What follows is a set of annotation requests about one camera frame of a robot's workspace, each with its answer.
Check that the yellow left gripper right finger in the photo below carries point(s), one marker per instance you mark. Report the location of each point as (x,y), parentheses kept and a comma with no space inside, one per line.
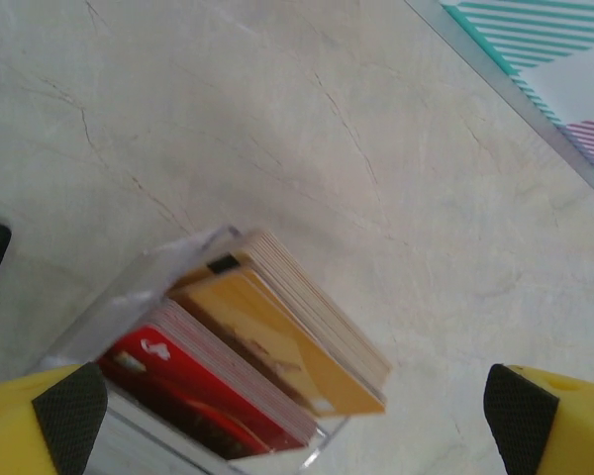
(564,425)

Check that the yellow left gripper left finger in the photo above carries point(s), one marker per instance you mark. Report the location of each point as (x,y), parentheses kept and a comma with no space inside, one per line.
(10,430)

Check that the clear acrylic card box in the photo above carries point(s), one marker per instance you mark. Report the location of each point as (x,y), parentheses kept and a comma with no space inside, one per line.
(128,292)

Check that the red card stack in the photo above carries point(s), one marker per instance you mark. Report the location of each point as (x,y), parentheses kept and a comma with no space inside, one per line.
(203,391)

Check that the orange card stack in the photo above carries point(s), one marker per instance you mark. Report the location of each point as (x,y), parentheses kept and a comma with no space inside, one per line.
(297,321)

